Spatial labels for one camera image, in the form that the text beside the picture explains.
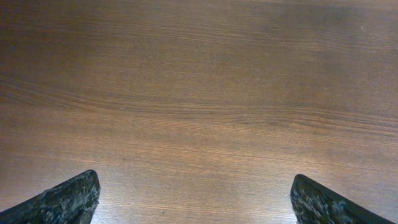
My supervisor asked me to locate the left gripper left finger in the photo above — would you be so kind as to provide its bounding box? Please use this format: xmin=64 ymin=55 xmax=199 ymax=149
xmin=1 ymin=169 xmax=101 ymax=224

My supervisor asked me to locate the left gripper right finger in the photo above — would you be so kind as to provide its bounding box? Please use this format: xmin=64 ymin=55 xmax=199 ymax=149
xmin=290 ymin=174 xmax=393 ymax=224

